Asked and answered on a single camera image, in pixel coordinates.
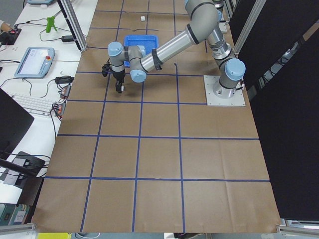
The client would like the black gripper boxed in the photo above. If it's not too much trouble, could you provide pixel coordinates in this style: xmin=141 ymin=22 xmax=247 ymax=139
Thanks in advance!
xmin=112 ymin=71 xmax=125 ymax=93

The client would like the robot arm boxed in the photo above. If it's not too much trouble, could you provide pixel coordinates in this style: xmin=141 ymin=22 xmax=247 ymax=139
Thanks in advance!
xmin=102 ymin=0 xmax=246 ymax=99

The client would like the blue plastic tray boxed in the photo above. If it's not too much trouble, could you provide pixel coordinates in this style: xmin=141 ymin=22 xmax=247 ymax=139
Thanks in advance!
xmin=124 ymin=34 xmax=159 ymax=56

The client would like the person hand at desk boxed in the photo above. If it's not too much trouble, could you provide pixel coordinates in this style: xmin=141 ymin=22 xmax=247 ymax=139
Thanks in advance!
xmin=0 ymin=20 xmax=11 ymax=32

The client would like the black power adapter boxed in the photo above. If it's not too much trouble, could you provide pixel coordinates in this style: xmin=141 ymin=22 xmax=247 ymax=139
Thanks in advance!
xmin=61 ymin=35 xmax=74 ymax=42
xmin=54 ymin=76 xmax=74 ymax=84

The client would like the white keyboard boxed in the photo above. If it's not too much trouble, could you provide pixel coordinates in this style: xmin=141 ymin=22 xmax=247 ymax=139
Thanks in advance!
xmin=6 ymin=92 xmax=58 ymax=117

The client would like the brown paper table mat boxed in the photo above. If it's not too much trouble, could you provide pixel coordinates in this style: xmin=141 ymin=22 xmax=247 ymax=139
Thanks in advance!
xmin=32 ymin=0 xmax=280 ymax=233

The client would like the teach pendant tablet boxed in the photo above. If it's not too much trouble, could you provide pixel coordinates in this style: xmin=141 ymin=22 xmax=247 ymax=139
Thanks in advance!
xmin=14 ymin=47 xmax=55 ymax=79

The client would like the green reacher grabber tool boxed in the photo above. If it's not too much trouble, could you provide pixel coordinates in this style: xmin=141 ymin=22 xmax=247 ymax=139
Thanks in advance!
xmin=45 ymin=16 xmax=57 ymax=33

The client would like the black monitor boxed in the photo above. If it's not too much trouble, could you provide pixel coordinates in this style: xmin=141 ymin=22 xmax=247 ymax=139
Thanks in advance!
xmin=0 ymin=90 xmax=34 ymax=160

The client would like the black monitor stand base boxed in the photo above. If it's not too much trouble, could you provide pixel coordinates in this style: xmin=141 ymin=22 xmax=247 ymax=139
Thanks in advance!
xmin=1 ymin=151 xmax=45 ymax=188

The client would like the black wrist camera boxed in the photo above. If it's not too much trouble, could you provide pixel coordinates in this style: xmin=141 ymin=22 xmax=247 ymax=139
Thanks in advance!
xmin=102 ymin=63 xmax=111 ymax=77

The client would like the aluminium frame post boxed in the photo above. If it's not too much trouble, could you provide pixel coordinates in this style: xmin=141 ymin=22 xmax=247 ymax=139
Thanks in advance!
xmin=57 ymin=0 xmax=87 ymax=52

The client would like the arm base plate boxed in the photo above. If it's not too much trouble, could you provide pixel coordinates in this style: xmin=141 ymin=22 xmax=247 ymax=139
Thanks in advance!
xmin=203 ymin=75 xmax=246 ymax=107

